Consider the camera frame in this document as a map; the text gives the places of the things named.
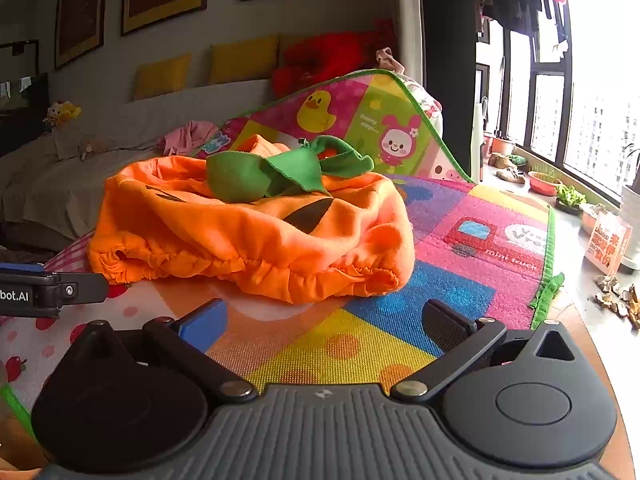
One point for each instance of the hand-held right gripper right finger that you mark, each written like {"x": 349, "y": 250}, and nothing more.
{"x": 444, "y": 324}

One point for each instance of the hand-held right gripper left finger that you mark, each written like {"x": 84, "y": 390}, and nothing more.
{"x": 201, "y": 323}

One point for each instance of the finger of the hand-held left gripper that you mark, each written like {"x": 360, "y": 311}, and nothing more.
{"x": 22, "y": 267}
{"x": 80, "y": 289}

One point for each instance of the orange pumpkin costume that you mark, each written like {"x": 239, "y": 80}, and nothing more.
{"x": 225, "y": 230}

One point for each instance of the colourful cartoon play mat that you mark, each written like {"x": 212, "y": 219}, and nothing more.
{"x": 450, "y": 285}

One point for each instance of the white sofa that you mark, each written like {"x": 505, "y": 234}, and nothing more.
{"x": 60, "y": 190}

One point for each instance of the small beige plush toy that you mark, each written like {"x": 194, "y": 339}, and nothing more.
{"x": 90, "y": 147}

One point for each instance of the dark furniture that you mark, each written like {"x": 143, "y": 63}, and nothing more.
{"x": 20, "y": 125}

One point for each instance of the yellow plush toy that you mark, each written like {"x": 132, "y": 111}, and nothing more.
{"x": 62, "y": 112}

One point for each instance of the pink basin with grass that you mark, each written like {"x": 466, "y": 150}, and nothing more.
{"x": 544, "y": 184}

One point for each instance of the pile of dry leaves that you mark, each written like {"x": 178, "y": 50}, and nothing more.
{"x": 617, "y": 297}

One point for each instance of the small green potted plant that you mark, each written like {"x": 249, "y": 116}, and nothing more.
{"x": 570, "y": 199}

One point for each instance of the orange sign card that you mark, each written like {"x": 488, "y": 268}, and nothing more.
{"x": 607, "y": 245}

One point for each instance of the brown flower pot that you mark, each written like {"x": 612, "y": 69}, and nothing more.
{"x": 503, "y": 146}

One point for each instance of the pink garment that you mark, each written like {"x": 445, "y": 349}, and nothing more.
{"x": 187, "y": 135}

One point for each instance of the white umbrella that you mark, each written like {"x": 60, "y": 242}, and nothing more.
{"x": 477, "y": 132}

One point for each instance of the white plant pot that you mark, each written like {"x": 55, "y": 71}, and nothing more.
{"x": 632, "y": 230}

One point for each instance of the floral white cloth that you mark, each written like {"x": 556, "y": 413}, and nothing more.
{"x": 429, "y": 105}

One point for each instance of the yellow cushion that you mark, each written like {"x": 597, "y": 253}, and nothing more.
{"x": 243, "y": 59}
{"x": 162, "y": 76}

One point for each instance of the small pink cloth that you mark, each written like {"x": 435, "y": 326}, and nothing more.
{"x": 387, "y": 57}

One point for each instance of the red fluffy cloth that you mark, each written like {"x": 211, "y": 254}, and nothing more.
{"x": 325, "y": 55}

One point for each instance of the black window frame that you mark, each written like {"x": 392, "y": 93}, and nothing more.
{"x": 527, "y": 105}

